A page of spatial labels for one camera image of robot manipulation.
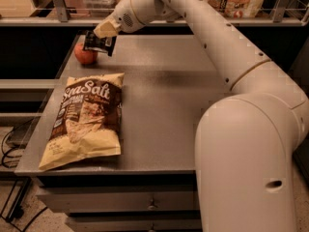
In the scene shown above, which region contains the black cables left floor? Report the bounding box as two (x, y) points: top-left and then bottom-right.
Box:
(0, 118), (49, 232)

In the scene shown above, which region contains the metal shelf rail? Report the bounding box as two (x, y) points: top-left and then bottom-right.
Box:
(0, 0), (309, 27)

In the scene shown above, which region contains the grey cabinet with drawers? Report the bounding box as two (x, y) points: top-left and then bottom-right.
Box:
(15, 35), (224, 232)

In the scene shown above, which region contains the black rxbar chocolate bar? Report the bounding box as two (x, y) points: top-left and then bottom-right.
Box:
(83, 31), (117, 56)

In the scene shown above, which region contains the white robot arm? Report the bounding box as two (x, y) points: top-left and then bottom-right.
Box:
(95, 0), (309, 232)

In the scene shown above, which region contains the red apple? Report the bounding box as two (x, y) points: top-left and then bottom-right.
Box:
(73, 43), (98, 65)

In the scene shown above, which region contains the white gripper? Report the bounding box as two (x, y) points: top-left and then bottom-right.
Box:
(94, 0), (145, 39)

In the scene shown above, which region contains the sea salt chips bag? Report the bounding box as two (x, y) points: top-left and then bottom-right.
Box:
(39, 73), (124, 171)

